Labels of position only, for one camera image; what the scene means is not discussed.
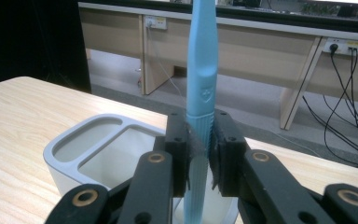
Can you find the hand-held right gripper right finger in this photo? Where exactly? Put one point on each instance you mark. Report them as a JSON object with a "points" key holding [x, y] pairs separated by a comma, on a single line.
{"points": [[230, 140]]}

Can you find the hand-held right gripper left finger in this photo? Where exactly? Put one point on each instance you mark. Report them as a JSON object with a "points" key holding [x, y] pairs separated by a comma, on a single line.
{"points": [[177, 130]]}

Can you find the light blue toothbrush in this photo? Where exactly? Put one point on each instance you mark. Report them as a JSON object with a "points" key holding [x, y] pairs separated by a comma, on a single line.
{"points": [[202, 62]]}

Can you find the white toothbrush holder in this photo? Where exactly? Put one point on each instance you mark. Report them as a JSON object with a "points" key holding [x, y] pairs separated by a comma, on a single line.
{"points": [[68, 180]]}

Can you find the beige wooden office desk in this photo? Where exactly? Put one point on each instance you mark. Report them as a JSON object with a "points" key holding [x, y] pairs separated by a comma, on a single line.
{"points": [[261, 56]]}

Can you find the black curtain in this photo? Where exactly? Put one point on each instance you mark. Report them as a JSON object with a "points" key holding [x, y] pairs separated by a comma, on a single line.
{"points": [[28, 40]]}

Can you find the white wall socket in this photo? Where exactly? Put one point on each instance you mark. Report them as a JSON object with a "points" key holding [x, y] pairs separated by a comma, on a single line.
{"points": [[155, 22], [343, 46]]}

